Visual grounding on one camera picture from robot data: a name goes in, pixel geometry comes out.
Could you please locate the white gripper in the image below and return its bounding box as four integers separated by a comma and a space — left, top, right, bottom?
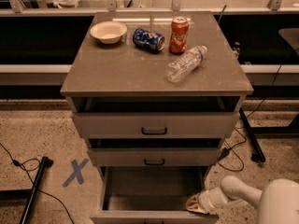
186, 188, 221, 215

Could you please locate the grey drawer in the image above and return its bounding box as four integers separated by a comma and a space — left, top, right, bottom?
90, 166, 218, 224
88, 147, 221, 166
72, 112, 238, 139

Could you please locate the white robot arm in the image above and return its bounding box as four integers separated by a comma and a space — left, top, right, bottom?
185, 175, 299, 224

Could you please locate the grey drawer cabinet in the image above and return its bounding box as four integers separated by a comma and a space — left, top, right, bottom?
60, 10, 254, 191

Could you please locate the black stand leg right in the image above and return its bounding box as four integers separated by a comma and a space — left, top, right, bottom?
239, 109, 299, 162

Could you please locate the black stand leg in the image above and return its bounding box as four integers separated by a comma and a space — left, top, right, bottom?
0, 156, 53, 224
239, 109, 299, 162

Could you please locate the blue tape cross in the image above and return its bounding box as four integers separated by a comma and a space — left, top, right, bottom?
63, 158, 89, 188

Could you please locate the clear plastic water bottle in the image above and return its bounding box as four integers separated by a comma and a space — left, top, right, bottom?
165, 46, 207, 83

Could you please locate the black stand leg left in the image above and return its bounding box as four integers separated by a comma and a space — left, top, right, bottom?
0, 156, 53, 224

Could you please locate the blue pepsi can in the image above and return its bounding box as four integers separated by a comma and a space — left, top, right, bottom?
133, 28, 164, 53

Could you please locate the red coca-cola can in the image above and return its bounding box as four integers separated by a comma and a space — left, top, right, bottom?
169, 16, 189, 54

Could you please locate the white bowl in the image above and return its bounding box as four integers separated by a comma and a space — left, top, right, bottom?
90, 21, 127, 45

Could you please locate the black floor cable right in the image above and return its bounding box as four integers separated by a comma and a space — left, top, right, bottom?
217, 63, 283, 173

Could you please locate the black floor cable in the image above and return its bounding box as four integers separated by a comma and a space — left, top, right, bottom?
0, 143, 76, 224
217, 63, 283, 173

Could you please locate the black floor cable left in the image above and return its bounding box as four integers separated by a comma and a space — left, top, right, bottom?
0, 143, 76, 224

